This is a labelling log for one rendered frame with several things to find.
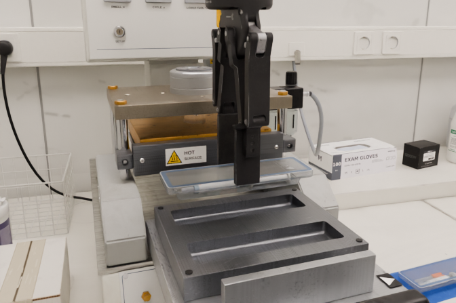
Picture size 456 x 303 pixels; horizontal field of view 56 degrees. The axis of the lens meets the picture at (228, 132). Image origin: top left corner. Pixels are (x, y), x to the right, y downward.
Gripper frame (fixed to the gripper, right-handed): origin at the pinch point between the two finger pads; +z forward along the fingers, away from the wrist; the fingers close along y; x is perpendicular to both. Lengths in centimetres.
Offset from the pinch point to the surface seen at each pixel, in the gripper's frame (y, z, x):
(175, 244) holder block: 6.9, 7.3, -9.4
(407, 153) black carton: -52, 24, 75
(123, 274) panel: -0.9, 14.8, -14.4
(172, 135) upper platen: -13.1, 1.3, -5.3
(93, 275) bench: -29.6, 32.4, -18.0
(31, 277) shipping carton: -17.8, 23.3, -27.0
